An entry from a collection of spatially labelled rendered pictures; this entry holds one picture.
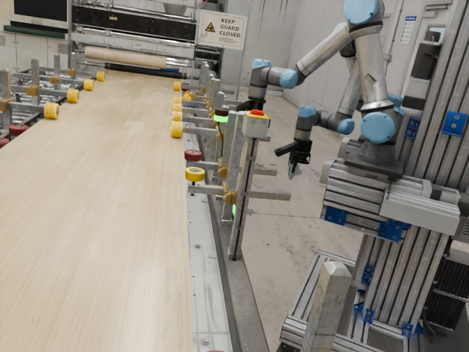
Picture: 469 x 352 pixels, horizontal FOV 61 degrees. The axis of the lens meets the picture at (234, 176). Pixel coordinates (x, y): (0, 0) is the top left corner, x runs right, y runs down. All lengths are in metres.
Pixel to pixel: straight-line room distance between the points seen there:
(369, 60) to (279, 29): 9.36
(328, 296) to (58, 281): 0.58
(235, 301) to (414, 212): 0.75
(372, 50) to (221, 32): 2.87
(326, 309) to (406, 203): 1.03
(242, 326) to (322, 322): 0.53
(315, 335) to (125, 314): 0.38
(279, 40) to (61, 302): 10.26
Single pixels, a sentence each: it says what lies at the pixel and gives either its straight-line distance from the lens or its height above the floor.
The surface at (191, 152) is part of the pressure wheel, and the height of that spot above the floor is 0.91.
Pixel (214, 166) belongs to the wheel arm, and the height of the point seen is 0.85.
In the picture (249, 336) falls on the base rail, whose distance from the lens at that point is 1.16.
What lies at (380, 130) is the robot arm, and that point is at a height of 1.20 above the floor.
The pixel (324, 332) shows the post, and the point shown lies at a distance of 0.69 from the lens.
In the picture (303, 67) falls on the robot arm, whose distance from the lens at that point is 1.76.
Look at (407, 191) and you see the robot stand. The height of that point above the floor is 0.97.
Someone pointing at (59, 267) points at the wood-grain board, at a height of 0.90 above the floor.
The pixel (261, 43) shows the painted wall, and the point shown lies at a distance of 10.78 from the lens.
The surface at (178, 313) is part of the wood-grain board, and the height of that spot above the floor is 0.90.
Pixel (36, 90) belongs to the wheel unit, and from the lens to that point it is 2.73.
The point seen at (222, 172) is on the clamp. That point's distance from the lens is 1.82.
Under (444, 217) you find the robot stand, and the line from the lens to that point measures 1.63.
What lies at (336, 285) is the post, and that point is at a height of 1.12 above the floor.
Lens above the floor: 1.46
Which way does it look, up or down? 20 degrees down
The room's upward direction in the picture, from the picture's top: 9 degrees clockwise
